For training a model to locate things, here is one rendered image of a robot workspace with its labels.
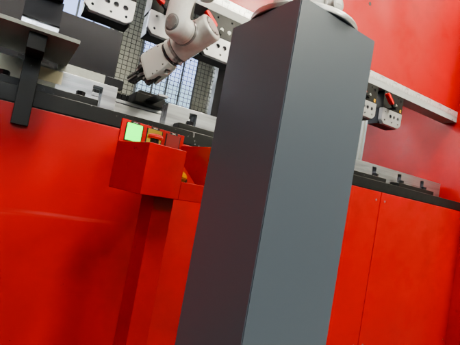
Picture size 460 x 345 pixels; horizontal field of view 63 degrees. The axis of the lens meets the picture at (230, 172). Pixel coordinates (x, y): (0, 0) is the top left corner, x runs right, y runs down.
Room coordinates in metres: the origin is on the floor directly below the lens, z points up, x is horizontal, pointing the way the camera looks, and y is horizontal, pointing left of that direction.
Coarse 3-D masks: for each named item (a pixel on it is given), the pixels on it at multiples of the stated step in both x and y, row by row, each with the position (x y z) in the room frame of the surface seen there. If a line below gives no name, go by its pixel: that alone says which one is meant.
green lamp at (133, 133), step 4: (128, 124) 0.96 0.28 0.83; (132, 124) 0.97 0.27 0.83; (128, 128) 0.96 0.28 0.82; (132, 128) 0.97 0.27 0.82; (136, 128) 0.98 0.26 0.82; (140, 128) 0.99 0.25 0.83; (128, 132) 0.97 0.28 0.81; (132, 132) 0.97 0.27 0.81; (136, 132) 0.98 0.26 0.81; (140, 132) 0.99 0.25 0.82; (128, 136) 0.97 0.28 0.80; (132, 136) 0.98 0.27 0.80; (136, 136) 0.98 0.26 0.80; (140, 136) 0.99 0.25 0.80; (132, 140) 0.98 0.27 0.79; (136, 140) 0.99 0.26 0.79
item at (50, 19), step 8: (32, 0) 1.07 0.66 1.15; (40, 0) 1.08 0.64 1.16; (48, 0) 1.09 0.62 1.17; (24, 8) 1.06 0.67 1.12; (32, 8) 1.07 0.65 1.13; (40, 8) 1.08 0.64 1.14; (48, 8) 1.09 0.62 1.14; (56, 8) 1.10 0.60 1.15; (24, 16) 1.07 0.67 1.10; (32, 16) 1.08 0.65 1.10; (40, 16) 1.09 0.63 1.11; (48, 16) 1.09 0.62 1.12; (56, 16) 1.11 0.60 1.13; (40, 24) 1.10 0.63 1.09; (48, 24) 1.10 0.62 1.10; (56, 24) 1.11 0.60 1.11
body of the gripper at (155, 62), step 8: (152, 48) 1.16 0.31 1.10; (160, 48) 1.14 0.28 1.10; (144, 56) 1.17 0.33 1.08; (152, 56) 1.15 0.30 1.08; (160, 56) 1.13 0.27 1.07; (144, 64) 1.16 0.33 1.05; (152, 64) 1.15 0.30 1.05; (160, 64) 1.13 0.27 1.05; (168, 64) 1.13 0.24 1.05; (176, 64) 1.15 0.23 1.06; (144, 72) 1.16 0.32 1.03; (152, 72) 1.15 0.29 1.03; (160, 72) 1.14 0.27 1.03; (168, 72) 1.16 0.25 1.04; (160, 80) 1.18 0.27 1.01
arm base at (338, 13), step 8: (280, 0) 0.62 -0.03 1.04; (288, 0) 0.57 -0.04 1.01; (312, 0) 0.59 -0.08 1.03; (320, 0) 0.59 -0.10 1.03; (328, 0) 0.59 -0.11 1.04; (336, 0) 0.58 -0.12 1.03; (264, 8) 0.59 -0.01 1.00; (272, 8) 0.58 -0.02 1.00; (328, 8) 0.56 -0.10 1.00; (336, 8) 0.56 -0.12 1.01; (256, 16) 0.62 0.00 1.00; (336, 16) 0.57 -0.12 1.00; (344, 16) 0.57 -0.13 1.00; (352, 24) 0.59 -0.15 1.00
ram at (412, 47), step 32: (256, 0) 1.41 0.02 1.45; (352, 0) 1.66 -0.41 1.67; (384, 0) 1.76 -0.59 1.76; (416, 0) 1.88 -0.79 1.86; (448, 0) 2.02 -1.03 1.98; (384, 32) 1.78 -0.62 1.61; (416, 32) 1.90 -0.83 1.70; (448, 32) 2.04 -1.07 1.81; (384, 64) 1.80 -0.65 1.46; (416, 64) 1.92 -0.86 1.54; (448, 64) 2.06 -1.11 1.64; (448, 96) 2.08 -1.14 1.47
